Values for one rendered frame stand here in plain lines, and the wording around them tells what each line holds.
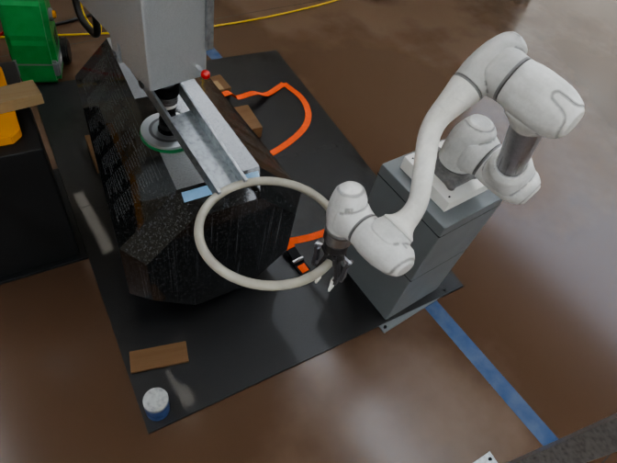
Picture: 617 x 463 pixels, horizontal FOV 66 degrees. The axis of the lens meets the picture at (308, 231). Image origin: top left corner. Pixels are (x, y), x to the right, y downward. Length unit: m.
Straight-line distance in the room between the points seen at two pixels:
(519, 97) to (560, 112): 0.10
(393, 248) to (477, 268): 1.82
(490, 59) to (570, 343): 2.00
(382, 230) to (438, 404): 1.41
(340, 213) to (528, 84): 0.57
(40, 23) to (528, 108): 2.91
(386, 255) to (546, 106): 0.54
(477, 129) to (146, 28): 1.19
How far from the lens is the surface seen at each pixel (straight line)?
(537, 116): 1.35
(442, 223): 1.96
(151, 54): 1.64
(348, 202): 1.26
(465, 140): 1.92
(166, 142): 1.93
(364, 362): 2.44
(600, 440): 1.82
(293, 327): 2.42
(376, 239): 1.23
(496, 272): 3.06
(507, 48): 1.41
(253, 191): 1.89
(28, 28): 3.56
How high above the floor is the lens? 2.16
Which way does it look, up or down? 51 degrees down
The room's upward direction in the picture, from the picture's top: 16 degrees clockwise
